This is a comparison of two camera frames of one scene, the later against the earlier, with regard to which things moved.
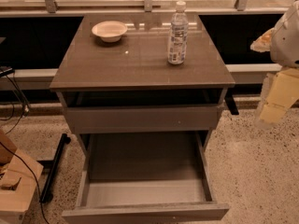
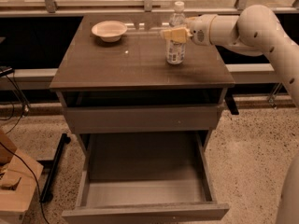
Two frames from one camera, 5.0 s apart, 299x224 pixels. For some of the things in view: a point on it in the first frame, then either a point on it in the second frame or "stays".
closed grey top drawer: [110, 119] stays
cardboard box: [17, 180] stays
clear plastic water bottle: [178, 35] stays
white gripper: [285, 44] to [200, 29]
